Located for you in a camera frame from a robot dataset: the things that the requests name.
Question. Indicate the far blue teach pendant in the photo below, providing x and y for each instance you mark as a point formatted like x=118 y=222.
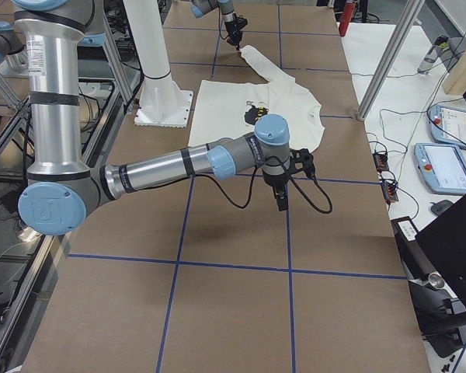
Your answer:
x=447 y=125

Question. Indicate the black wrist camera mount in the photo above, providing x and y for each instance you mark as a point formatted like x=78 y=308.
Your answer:
x=302 y=161

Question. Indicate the red cylinder tube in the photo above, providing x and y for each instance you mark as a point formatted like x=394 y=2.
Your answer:
x=346 y=17

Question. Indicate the blue teach pendant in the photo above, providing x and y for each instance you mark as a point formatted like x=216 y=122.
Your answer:
x=447 y=125
x=442 y=167

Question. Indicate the black computer mouse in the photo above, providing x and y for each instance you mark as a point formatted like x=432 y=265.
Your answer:
x=439 y=207

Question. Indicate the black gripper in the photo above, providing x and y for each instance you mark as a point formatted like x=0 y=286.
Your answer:
x=231 y=28
x=274 y=181

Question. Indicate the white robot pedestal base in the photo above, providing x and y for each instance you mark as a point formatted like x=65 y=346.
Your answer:
x=162 y=102

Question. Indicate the aluminium frame post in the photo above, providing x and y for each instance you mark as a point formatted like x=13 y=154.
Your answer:
x=401 y=31

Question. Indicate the cream long-sleeve cat shirt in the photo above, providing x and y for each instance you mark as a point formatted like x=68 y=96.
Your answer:
x=225 y=109

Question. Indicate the near blue teach pendant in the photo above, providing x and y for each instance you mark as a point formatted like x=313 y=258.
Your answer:
x=442 y=167

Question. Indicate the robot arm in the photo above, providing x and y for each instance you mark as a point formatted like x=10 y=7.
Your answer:
x=233 y=22
x=63 y=190

